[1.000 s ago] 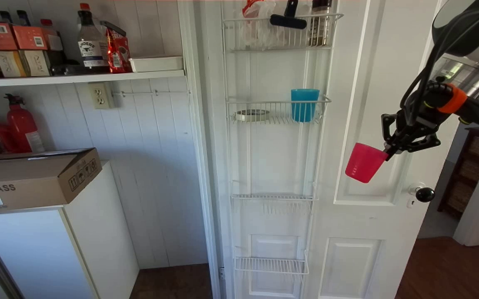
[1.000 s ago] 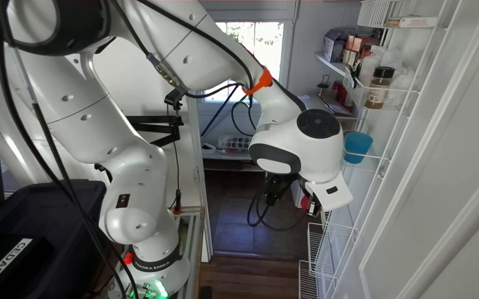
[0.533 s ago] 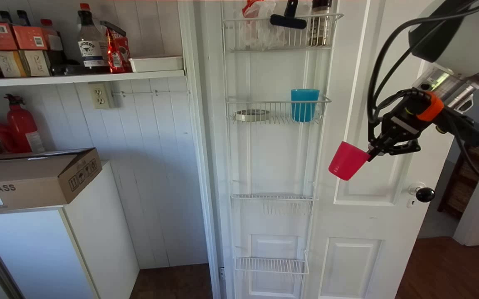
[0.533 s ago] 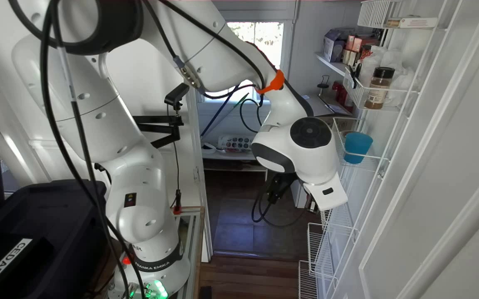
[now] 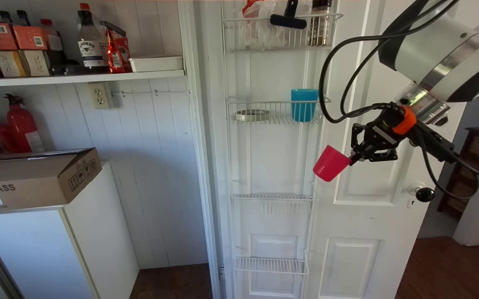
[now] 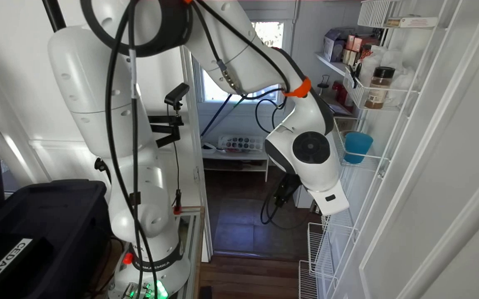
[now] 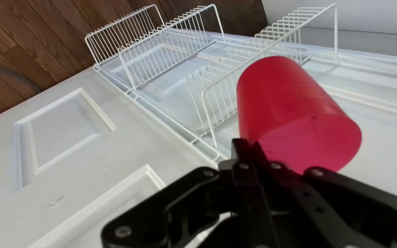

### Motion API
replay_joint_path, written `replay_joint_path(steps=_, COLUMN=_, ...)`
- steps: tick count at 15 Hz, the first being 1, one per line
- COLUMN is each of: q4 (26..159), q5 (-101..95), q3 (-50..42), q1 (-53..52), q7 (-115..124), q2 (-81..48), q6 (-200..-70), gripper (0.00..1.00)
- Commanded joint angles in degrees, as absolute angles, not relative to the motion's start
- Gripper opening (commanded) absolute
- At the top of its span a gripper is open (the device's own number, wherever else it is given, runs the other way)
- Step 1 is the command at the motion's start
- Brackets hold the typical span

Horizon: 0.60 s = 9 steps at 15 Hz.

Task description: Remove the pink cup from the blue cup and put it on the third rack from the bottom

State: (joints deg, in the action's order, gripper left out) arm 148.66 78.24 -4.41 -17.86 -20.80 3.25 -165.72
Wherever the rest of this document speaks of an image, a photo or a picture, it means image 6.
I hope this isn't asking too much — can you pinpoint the white panel door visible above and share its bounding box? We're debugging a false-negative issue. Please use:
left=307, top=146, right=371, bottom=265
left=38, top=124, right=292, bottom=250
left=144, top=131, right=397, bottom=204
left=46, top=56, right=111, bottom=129
left=337, top=0, right=479, bottom=299

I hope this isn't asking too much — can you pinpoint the white low bench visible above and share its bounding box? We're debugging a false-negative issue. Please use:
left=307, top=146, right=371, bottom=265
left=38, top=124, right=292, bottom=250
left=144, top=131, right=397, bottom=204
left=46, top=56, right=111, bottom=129
left=199, top=144, right=272, bottom=184

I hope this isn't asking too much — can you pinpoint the white wire door rack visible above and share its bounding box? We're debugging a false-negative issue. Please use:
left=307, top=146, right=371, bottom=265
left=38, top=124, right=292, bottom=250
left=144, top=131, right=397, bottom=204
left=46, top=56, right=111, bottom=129
left=296, top=0, right=460, bottom=299

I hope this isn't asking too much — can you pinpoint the jar with dark lid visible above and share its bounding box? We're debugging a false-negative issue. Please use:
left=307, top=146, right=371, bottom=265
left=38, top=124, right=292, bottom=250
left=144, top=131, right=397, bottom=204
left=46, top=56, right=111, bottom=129
left=364, top=64, right=397, bottom=111

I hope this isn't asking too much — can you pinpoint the pink small box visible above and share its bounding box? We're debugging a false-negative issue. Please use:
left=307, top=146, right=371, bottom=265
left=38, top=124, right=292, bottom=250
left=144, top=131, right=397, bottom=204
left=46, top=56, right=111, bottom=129
left=344, top=33, right=364, bottom=54

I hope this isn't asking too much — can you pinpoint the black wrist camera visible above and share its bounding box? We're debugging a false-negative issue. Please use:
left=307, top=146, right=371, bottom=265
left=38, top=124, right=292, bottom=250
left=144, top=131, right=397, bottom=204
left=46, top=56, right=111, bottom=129
left=271, top=172, right=302, bottom=209

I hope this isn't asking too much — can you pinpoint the white paint palette tray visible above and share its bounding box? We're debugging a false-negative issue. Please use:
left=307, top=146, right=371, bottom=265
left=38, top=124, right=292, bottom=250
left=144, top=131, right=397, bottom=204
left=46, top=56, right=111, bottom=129
left=216, top=133, right=264, bottom=154

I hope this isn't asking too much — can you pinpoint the blue white carton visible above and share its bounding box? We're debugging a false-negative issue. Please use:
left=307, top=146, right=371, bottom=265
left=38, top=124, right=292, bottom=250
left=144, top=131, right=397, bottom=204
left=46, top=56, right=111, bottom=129
left=322, top=28, right=347, bottom=63

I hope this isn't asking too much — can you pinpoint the blue plastic cup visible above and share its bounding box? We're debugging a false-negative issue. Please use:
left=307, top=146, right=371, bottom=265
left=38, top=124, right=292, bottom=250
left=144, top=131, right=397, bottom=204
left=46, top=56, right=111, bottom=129
left=341, top=129, right=374, bottom=166

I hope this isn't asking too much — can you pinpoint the black storage case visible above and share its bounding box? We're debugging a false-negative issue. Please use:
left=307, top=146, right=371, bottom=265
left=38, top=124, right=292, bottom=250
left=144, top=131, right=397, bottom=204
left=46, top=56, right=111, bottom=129
left=0, top=177, right=111, bottom=299

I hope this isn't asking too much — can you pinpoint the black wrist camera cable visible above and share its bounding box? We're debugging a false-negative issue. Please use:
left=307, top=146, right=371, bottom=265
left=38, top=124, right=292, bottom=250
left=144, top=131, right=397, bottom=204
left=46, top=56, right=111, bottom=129
left=258, top=187, right=286, bottom=227

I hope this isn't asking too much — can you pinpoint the blue hanging cable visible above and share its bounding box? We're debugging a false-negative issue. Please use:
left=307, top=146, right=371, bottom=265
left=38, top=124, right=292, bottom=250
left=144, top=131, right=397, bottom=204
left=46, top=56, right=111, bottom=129
left=199, top=91, right=246, bottom=137

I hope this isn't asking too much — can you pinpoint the white wall shelf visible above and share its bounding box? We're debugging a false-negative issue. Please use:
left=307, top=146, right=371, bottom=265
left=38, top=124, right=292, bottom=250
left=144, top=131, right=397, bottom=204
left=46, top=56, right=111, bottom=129
left=314, top=51, right=362, bottom=79

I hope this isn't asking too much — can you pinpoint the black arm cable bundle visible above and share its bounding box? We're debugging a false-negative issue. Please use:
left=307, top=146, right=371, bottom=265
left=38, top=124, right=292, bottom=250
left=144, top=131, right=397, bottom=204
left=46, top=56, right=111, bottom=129
left=103, top=0, right=161, bottom=299

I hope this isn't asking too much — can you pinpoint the black camera on stand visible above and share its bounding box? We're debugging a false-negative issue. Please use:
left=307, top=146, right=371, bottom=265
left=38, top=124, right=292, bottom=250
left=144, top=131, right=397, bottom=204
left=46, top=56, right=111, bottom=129
left=146, top=81, right=191, bottom=216

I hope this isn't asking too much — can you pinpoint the flat white box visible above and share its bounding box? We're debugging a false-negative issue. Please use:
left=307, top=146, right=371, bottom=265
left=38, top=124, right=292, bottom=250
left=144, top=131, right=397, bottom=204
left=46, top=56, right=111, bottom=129
left=384, top=15, right=440, bottom=30

